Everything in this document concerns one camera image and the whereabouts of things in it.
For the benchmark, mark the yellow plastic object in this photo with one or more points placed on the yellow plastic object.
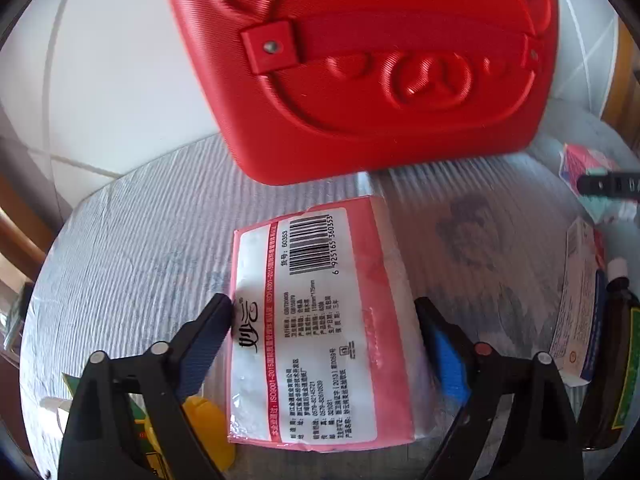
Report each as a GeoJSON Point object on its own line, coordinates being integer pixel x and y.
{"type": "Point", "coordinates": [210, 435]}

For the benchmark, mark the white medicine box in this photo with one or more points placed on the white medicine box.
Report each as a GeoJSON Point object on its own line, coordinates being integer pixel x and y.
{"type": "Point", "coordinates": [575, 305]}

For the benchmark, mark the colourful pink teal pack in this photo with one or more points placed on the colourful pink teal pack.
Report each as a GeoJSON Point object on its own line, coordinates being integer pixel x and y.
{"type": "Point", "coordinates": [585, 160]}

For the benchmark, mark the red toy suitcase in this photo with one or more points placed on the red toy suitcase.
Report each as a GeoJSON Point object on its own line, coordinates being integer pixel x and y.
{"type": "Point", "coordinates": [360, 85]}

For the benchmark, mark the brown bottle with green label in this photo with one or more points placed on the brown bottle with green label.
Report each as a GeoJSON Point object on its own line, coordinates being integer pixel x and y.
{"type": "Point", "coordinates": [620, 360]}

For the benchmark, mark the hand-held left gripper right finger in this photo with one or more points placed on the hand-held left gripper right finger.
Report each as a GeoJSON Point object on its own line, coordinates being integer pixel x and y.
{"type": "Point", "coordinates": [450, 365]}

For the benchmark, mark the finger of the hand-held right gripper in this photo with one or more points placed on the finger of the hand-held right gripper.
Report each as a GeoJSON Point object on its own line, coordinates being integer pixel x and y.
{"type": "Point", "coordinates": [607, 184]}

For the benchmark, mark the pink tissue pack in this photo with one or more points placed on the pink tissue pack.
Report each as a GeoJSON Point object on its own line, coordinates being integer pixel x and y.
{"type": "Point", "coordinates": [320, 340]}

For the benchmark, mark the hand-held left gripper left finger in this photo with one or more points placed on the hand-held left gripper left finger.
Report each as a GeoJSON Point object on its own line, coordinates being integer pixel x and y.
{"type": "Point", "coordinates": [205, 350]}

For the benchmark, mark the grey cloth covered desktop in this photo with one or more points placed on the grey cloth covered desktop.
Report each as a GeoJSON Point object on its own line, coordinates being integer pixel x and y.
{"type": "Point", "coordinates": [150, 260]}

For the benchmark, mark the white plastic piece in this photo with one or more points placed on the white plastic piece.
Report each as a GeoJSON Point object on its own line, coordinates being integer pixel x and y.
{"type": "Point", "coordinates": [52, 407]}

